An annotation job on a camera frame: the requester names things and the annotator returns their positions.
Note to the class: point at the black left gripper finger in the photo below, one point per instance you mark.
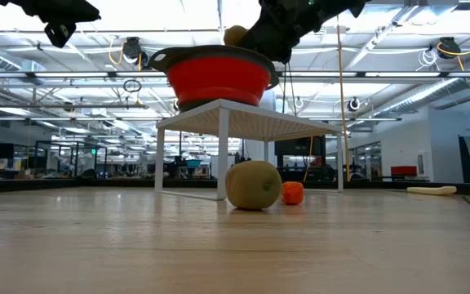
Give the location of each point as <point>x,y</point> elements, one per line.
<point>72,18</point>
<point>63,8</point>

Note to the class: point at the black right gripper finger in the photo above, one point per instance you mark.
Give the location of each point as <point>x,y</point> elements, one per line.
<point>269,45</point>

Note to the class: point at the brown kiwi fruit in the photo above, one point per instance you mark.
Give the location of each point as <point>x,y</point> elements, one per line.
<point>251,185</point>
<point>234,36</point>

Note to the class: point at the red collapsible bowl grey rim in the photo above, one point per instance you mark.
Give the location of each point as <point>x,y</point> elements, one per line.
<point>218,79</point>

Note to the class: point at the small orange-yellow fruit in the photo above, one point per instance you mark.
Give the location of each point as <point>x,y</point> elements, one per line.
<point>292,193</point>

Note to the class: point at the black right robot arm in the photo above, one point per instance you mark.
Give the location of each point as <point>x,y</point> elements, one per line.
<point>353,6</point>

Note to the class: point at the white perforated metal shelf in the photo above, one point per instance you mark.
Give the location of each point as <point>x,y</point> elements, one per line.
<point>243,122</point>

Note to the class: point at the teal bin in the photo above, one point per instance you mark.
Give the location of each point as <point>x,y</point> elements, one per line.
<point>193,162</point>

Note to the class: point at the red storage box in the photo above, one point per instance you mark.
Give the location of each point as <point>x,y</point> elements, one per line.
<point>403,170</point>

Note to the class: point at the yellow banana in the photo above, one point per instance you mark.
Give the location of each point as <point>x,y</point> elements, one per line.
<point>431,190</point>

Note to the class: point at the black aluminium table frame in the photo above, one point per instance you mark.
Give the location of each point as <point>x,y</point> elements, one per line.
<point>35,184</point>

